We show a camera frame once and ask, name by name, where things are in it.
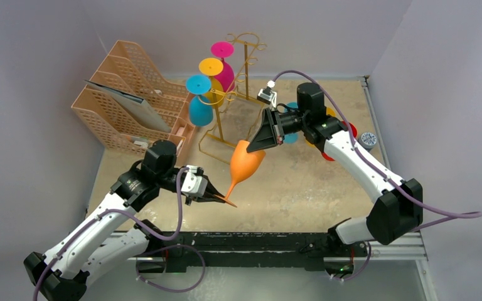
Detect blue wine glass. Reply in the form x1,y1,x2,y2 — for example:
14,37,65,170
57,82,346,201
284,102,298,144
186,75,213,127

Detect orange wine glass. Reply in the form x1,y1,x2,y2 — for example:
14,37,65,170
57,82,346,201
220,140,266,208

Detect yellow wine glass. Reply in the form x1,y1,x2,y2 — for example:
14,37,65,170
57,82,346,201
199,58,224,107
305,107,336,147

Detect red wine glass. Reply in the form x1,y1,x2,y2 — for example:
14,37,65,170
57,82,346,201
321,121,358,161

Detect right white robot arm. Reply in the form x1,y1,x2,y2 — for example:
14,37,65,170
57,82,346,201
247,82,423,255

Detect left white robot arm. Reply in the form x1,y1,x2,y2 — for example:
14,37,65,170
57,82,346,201
23,140,229,300

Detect magenta wine glass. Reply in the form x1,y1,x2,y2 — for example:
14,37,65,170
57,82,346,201
210,41,235,92

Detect pink plastic file organizer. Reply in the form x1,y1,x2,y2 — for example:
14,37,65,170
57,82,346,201
72,40,196,165

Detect grey folder in organizer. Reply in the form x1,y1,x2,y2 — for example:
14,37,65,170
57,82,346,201
85,80,171,133

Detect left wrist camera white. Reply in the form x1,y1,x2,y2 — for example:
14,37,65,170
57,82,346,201
181,165,208,198

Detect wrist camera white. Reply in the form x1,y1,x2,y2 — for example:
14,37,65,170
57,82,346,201
256,80,277,108
181,165,208,198

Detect gold wire glass rack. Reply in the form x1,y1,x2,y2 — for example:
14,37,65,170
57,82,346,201
198,32,267,164

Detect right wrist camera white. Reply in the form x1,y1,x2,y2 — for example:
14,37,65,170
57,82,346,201
256,80,277,108

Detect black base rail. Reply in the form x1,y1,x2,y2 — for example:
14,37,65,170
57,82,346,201
140,231,368,275

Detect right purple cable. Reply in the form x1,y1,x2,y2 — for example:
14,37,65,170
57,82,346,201
272,70,482,283

